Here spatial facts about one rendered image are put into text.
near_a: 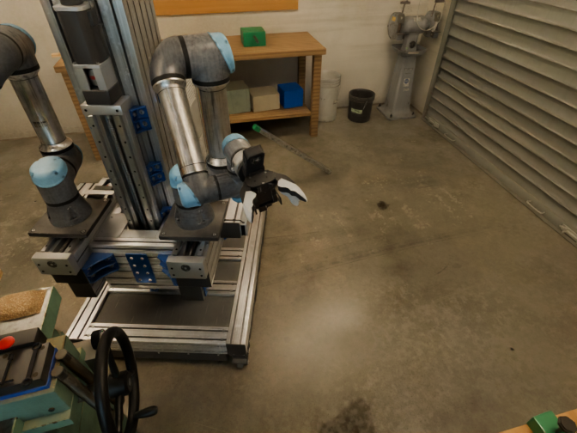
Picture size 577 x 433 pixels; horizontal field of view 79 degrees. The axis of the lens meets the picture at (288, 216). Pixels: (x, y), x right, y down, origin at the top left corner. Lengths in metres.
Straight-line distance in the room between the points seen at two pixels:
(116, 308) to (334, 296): 1.18
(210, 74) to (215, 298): 1.17
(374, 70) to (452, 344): 3.16
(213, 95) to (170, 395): 1.38
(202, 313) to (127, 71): 1.14
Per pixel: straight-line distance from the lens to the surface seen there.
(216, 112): 1.19
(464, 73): 3.87
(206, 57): 1.12
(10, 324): 1.21
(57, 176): 1.50
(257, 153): 0.80
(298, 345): 1.98
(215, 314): 1.86
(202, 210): 1.35
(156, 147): 1.45
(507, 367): 2.21
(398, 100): 4.27
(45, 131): 1.57
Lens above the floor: 1.71
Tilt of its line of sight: 40 degrees down
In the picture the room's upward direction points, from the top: straight up
